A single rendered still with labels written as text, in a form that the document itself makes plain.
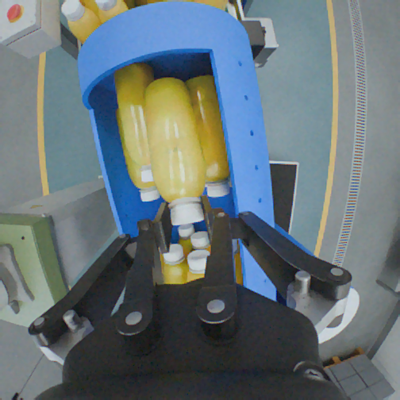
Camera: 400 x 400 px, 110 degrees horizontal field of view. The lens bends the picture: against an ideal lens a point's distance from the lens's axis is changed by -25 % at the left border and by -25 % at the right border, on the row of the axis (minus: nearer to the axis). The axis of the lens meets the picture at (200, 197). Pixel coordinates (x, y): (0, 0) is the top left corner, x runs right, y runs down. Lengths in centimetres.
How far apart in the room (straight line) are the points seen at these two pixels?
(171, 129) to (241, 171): 9
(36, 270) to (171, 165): 48
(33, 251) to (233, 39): 58
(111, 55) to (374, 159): 230
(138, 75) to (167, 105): 10
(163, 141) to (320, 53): 191
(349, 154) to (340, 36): 112
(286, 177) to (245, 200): 126
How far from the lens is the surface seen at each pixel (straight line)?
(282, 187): 148
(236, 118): 22
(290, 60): 183
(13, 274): 63
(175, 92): 26
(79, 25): 51
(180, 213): 21
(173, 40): 23
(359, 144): 216
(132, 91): 32
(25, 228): 55
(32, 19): 54
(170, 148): 21
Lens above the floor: 142
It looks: 76 degrees down
